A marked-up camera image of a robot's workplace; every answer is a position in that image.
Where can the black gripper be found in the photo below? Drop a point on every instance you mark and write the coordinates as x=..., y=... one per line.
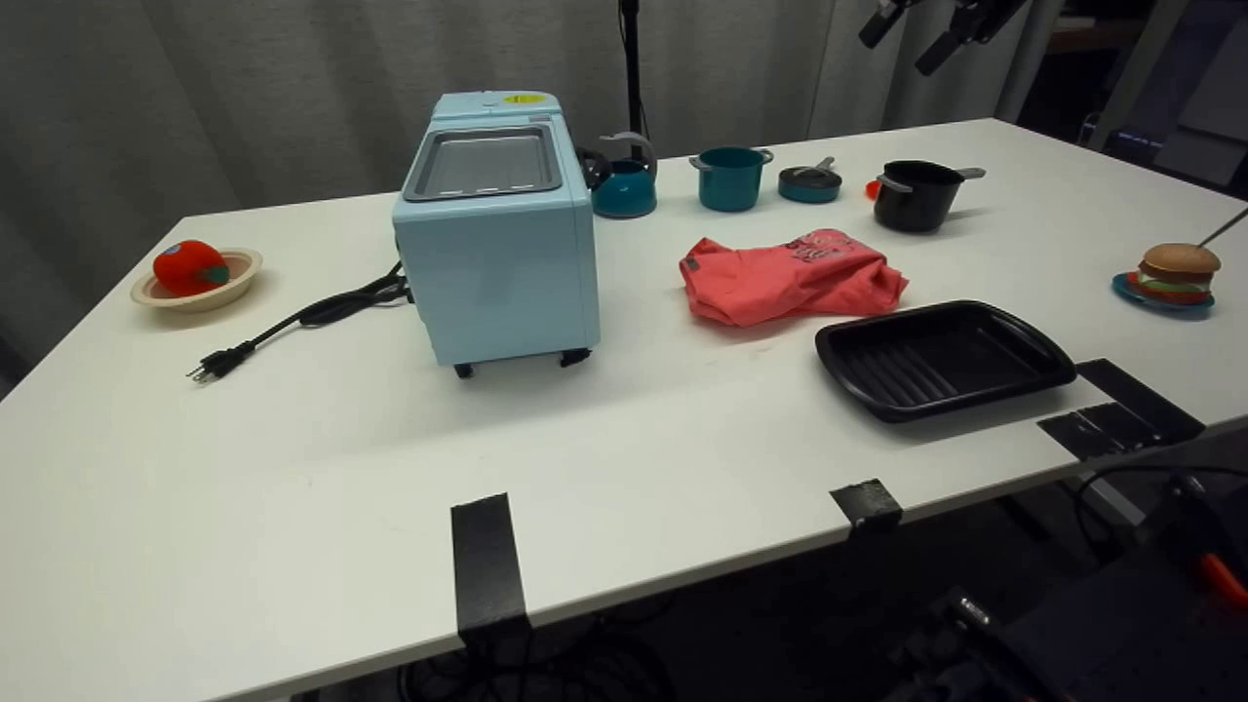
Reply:
x=997, y=17

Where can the red shirt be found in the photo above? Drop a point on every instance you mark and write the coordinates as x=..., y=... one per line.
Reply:
x=795, y=277

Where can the black pot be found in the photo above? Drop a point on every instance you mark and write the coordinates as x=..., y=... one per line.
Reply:
x=919, y=201

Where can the small teal pan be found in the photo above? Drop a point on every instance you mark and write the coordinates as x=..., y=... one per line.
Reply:
x=810, y=184

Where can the teal pot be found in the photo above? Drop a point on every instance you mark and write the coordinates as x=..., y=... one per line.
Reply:
x=726, y=184

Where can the grey equipment cabinet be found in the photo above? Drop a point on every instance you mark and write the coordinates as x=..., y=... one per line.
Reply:
x=1196, y=78

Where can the teal toy teapot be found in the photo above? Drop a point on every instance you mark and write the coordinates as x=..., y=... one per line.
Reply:
x=627, y=187

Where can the black ridged tray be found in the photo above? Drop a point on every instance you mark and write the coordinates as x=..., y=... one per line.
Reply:
x=940, y=355

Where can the small teal plate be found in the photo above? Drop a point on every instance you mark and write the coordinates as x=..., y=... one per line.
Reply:
x=1142, y=300

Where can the toy burger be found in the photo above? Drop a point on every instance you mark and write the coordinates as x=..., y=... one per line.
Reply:
x=1174, y=273

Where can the wide black tape strip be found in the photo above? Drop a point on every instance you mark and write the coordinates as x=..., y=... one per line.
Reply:
x=1144, y=399

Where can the black tape patch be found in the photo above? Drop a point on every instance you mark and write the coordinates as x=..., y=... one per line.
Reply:
x=1095, y=429

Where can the small black tape square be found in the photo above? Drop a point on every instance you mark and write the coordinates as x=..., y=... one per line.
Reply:
x=869, y=504

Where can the light blue toaster oven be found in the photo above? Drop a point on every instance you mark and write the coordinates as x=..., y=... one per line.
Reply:
x=501, y=273

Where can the black equipment under table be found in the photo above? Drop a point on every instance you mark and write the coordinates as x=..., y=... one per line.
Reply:
x=1104, y=637

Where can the long black tape strip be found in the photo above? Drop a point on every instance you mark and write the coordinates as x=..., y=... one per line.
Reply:
x=490, y=567

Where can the red toy pepper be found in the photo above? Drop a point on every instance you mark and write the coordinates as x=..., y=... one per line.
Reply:
x=187, y=268

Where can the plate with red fruit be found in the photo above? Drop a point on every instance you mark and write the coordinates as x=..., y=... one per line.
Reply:
x=198, y=294

